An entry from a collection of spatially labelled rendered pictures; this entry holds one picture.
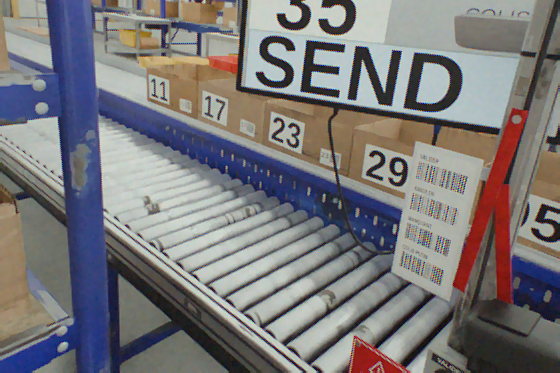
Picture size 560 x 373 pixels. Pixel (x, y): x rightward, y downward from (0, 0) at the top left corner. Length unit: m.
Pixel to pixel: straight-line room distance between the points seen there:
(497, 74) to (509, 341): 0.33
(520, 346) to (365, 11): 0.46
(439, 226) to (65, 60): 0.47
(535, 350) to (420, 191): 0.21
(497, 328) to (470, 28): 0.37
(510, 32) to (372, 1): 0.18
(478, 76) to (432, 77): 0.06
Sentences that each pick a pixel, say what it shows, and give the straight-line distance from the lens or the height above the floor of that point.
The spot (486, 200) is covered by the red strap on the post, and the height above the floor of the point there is 1.20.
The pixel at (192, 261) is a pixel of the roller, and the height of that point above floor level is 0.75.
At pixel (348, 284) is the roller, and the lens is 1.18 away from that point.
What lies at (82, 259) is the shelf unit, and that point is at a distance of 0.40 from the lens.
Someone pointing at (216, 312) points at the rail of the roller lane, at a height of 0.74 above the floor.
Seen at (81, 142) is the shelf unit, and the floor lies 1.29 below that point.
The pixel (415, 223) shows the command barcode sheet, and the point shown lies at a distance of 0.64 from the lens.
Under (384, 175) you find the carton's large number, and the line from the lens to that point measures 1.37.
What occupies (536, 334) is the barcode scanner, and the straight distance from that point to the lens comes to 0.59.
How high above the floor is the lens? 1.41
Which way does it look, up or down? 20 degrees down
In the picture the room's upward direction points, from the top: 5 degrees clockwise
